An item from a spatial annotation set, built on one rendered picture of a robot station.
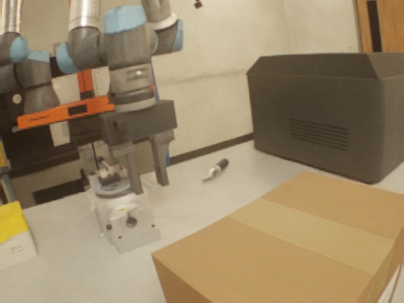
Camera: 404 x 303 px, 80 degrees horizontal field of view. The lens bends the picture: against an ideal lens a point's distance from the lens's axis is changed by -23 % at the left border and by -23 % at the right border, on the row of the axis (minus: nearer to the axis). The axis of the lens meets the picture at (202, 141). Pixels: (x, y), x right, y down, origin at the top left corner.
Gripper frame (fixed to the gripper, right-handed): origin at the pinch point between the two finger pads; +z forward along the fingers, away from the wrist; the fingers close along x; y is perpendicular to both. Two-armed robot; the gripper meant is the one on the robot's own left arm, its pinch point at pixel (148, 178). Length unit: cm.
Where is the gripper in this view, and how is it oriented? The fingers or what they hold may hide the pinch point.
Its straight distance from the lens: 56.0
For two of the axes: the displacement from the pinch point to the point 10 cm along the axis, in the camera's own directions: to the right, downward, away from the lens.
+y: 5.4, 1.5, -8.3
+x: 8.3, -2.5, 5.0
